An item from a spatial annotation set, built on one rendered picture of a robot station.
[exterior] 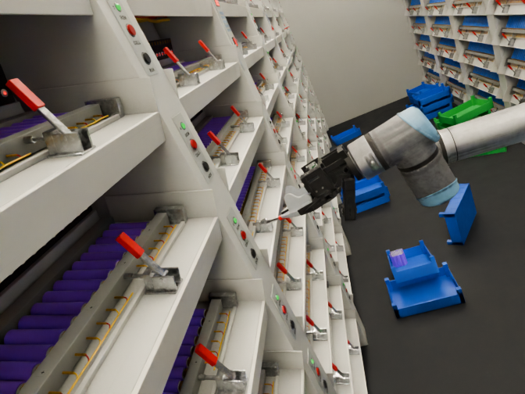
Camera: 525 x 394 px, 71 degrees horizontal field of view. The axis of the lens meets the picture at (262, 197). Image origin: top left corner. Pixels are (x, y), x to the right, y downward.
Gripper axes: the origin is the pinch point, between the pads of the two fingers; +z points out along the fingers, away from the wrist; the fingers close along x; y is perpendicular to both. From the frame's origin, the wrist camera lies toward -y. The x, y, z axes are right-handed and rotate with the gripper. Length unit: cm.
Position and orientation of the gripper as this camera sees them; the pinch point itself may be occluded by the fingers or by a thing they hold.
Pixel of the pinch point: (287, 214)
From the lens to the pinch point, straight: 88.9
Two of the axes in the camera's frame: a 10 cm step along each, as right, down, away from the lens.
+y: -6.0, -7.5, -2.9
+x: -1.1, 4.4, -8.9
